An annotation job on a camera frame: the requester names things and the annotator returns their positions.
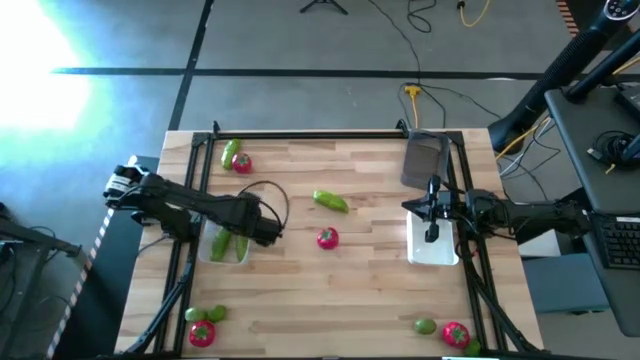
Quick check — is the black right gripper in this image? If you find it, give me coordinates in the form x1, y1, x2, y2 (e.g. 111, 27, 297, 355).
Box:
401, 174, 474, 245

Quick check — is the green cucumber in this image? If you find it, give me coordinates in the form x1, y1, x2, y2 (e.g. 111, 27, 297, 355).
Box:
312, 189, 351, 215
220, 138, 242, 171
234, 234, 250, 263
209, 227, 233, 263

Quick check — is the white plastic bin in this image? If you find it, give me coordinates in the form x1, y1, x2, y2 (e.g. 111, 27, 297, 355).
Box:
405, 210, 460, 267

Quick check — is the grey translucent bin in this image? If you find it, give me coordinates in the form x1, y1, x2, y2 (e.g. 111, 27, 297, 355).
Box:
399, 129, 451, 191

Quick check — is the clear plastic bin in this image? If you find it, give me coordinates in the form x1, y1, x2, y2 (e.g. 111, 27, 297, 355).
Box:
197, 219, 252, 266

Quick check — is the red tomato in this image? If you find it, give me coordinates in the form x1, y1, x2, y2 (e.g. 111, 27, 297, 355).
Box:
441, 321, 472, 350
188, 320, 217, 349
231, 152, 254, 176
316, 226, 340, 251

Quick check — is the black platform with striped edge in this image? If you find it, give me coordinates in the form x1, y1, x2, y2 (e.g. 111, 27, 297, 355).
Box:
44, 154, 161, 360

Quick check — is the grey blue cabinet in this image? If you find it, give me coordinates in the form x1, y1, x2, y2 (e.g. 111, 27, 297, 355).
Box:
519, 252, 611, 316

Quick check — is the dark grey desk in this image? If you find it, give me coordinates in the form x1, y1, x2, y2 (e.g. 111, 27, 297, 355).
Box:
543, 84, 640, 339

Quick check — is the black ribbed pole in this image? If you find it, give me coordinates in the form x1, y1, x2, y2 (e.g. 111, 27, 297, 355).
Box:
487, 0, 640, 154

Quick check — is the black keyboard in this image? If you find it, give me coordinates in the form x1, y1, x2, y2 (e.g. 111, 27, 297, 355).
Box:
592, 214, 640, 271

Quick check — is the black smooth pole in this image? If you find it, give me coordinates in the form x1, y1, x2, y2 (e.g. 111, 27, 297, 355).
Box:
564, 29, 640, 101

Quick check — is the black tripod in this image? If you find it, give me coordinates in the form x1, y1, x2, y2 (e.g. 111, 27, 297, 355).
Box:
298, 0, 350, 16

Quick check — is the black side stand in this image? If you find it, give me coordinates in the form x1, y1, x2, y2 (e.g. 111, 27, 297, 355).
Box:
0, 199, 84, 360

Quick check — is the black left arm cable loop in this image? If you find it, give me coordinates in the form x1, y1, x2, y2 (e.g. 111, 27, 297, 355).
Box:
238, 179, 292, 234

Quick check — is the yellow cable with plug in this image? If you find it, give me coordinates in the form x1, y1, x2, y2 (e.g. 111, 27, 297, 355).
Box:
403, 84, 423, 130

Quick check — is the thin yellow cable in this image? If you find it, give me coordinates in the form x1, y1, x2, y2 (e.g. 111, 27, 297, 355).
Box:
494, 114, 554, 162

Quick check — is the long black floor cable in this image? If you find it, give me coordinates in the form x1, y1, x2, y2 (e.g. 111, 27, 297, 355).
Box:
367, 0, 501, 129

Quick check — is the coiled black floor cable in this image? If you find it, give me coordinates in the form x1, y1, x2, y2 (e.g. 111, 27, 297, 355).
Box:
406, 0, 439, 35

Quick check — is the yellow floor cable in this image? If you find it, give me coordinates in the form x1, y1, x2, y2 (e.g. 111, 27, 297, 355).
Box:
456, 0, 494, 29

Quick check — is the black cable bundle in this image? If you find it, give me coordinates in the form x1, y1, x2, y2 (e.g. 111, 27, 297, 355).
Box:
587, 129, 640, 169

